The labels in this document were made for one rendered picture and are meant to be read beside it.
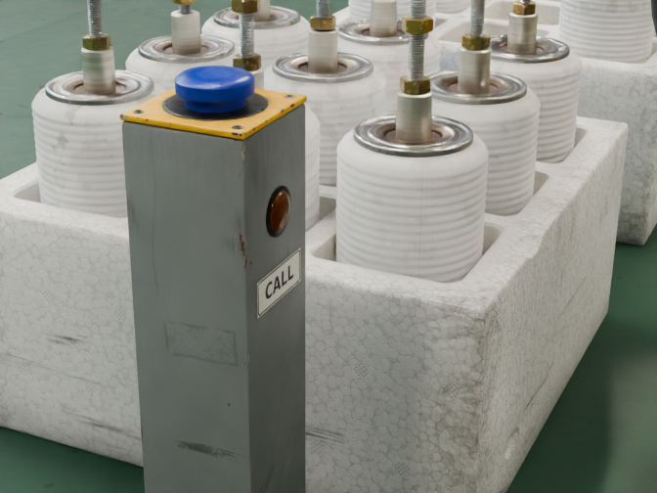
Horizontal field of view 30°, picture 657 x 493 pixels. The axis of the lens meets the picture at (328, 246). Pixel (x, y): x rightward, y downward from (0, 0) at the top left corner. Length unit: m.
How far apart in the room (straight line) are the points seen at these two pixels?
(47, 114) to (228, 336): 0.28
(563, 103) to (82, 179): 0.37
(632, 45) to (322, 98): 0.47
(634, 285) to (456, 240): 0.45
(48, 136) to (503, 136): 0.31
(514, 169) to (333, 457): 0.24
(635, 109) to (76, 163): 0.59
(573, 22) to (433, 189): 0.55
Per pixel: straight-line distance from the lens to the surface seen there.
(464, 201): 0.76
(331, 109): 0.89
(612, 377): 1.03
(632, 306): 1.15
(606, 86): 1.24
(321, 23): 0.91
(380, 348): 0.75
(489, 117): 0.84
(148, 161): 0.62
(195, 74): 0.62
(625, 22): 1.26
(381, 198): 0.75
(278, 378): 0.67
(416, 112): 0.76
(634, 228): 1.28
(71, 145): 0.85
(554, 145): 0.98
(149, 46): 0.99
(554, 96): 0.96
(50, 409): 0.92
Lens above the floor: 0.50
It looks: 24 degrees down
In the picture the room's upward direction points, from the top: straight up
